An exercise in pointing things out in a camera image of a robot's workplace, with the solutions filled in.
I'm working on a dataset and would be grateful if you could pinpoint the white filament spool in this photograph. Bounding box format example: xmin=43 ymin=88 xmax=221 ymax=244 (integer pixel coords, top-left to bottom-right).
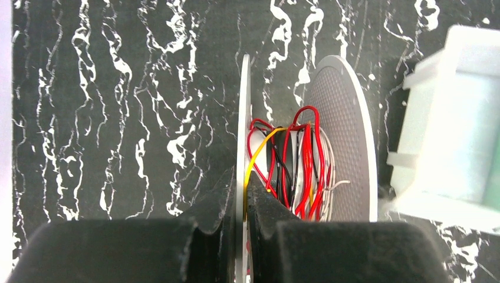
xmin=233 ymin=55 xmax=377 ymax=282

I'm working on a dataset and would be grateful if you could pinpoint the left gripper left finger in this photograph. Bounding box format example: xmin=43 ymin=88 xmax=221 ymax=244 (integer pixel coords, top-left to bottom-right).
xmin=8 ymin=168 xmax=236 ymax=282

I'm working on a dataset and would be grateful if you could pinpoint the red wire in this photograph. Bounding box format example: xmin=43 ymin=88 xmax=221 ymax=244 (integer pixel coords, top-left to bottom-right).
xmin=246 ymin=105 xmax=333 ymax=222

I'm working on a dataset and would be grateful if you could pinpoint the yellow wire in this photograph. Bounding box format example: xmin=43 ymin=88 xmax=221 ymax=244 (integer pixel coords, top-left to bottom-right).
xmin=242 ymin=123 xmax=315 ymax=223

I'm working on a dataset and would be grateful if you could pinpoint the white plastic bin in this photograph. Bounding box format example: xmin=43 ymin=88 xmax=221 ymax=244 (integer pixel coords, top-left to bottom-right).
xmin=385 ymin=25 xmax=499 ymax=234

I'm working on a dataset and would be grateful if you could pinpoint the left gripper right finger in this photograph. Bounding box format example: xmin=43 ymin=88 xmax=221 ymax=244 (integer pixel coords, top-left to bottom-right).
xmin=247 ymin=173 xmax=448 ymax=282

